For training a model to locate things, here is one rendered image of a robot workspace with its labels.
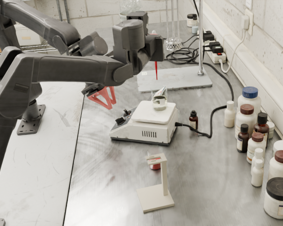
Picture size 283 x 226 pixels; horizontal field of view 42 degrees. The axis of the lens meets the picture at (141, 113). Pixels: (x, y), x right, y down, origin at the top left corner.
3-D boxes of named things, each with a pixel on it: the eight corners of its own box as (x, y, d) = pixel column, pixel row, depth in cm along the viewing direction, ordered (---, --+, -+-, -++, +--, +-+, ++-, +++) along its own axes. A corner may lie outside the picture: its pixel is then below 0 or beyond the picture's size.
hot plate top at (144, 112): (129, 120, 113) (129, 118, 113) (141, 102, 123) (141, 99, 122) (167, 124, 109) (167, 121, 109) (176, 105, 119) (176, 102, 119)
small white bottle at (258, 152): (249, 176, 98) (251, 151, 94) (252, 169, 100) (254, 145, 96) (261, 179, 97) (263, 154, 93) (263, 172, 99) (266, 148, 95)
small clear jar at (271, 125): (258, 136, 114) (259, 124, 112) (265, 131, 116) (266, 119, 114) (268, 141, 111) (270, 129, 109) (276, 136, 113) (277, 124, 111)
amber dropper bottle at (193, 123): (193, 124, 123) (193, 106, 119) (200, 128, 121) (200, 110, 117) (187, 128, 121) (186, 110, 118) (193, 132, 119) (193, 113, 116)
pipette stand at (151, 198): (143, 212, 90) (139, 171, 83) (136, 191, 96) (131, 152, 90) (174, 205, 91) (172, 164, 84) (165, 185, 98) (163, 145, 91)
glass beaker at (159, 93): (172, 108, 116) (171, 85, 112) (161, 115, 113) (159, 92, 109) (157, 103, 120) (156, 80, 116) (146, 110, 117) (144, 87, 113)
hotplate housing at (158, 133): (109, 140, 119) (106, 119, 115) (123, 119, 129) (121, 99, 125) (176, 148, 112) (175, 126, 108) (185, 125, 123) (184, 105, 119)
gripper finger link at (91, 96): (124, 97, 117) (108, 73, 114) (116, 108, 111) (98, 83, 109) (108, 105, 121) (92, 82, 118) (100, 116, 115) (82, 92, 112)
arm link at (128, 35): (128, 16, 91) (87, 28, 85) (151, 22, 85) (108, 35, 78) (133, 60, 96) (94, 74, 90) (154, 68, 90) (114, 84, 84)
